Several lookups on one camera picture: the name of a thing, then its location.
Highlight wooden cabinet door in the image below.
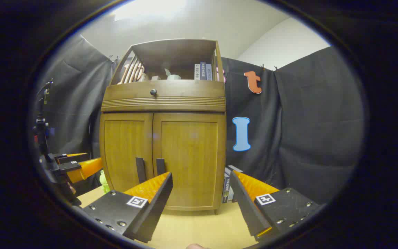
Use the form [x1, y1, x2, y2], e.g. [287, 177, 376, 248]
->
[99, 112, 154, 194]
[152, 112, 226, 211]

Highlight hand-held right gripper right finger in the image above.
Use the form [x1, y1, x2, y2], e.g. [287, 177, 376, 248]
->
[229, 170, 320, 242]

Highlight wooden double-door shoe cabinet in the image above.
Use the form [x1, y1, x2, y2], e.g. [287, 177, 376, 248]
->
[99, 39, 227, 215]

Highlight white spine book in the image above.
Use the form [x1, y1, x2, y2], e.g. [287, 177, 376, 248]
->
[226, 168, 236, 203]

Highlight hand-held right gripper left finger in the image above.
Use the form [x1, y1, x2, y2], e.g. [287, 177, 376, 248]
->
[82, 172, 173, 243]

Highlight black backdrop cloth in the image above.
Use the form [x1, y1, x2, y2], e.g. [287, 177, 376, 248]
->
[35, 35, 364, 204]

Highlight pale green cup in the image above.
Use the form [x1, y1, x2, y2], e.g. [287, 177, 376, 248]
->
[164, 68, 182, 81]

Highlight green frog plush toy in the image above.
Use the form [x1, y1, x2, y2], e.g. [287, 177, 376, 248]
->
[99, 169, 111, 193]

